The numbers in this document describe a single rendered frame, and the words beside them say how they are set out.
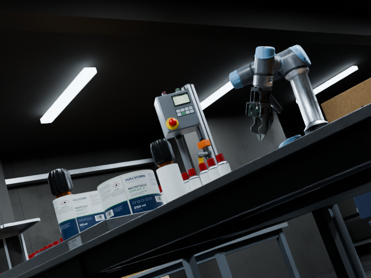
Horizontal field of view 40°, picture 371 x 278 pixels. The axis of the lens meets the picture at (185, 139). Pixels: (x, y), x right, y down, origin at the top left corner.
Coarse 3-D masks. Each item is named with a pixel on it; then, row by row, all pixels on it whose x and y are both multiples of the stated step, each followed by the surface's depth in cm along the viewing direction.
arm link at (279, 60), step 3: (276, 57) 199; (279, 57) 204; (279, 60) 202; (282, 60) 207; (252, 63) 206; (279, 63) 202; (282, 63) 206; (252, 66) 205; (276, 66) 199; (279, 66) 203; (282, 66) 207; (252, 69) 205; (276, 69) 202; (279, 69) 205; (273, 72) 205; (276, 72) 207; (255, 75) 205
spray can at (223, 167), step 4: (216, 156) 215; (220, 156) 214; (220, 160) 214; (224, 160) 214; (220, 164) 213; (224, 164) 213; (228, 164) 214; (220, 168) 213; (224, 168) 212; (228, 168) 213; (220, 172) 213; (224, 172) 212; (228, 172) 212; (220, 176) 214
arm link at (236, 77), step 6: (246, 66) 207; (234, 72) 209; (240, 72) 207; (246, 72) 206; (252, 72) 205; (234, 78) 208; (240, 78) 207; (246, 78) 206; (252, 78) 206; (276, 78) 241; (234, 84) 209; (240, 84) 209; (246, 84) 209
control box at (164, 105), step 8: (160, 96) 241; (168, 96) 240; (160, 104) 239; (168, 104) 239; (184, 104) 240; (192, 104) 241; (160, 112) 239; (168, 112) 238; (160, 120) 244; (168, 120) 237; (184, 120) 238; (192, 120) 239; (168, 128) 236; (176, 128) 236; (184, 128) 238; (192, 128) 240; (168, 136) 241
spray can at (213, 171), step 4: (208, 160) 218; (212, 160) 218; (208, 164) 218; (212, 164) 217; (212, 168) 216; (216, 168) 216; (208, 172) 218; (212, 172) 215; (216, 172) 215; (212, 176) 215; (216, 176) 215; (212, 180) 216
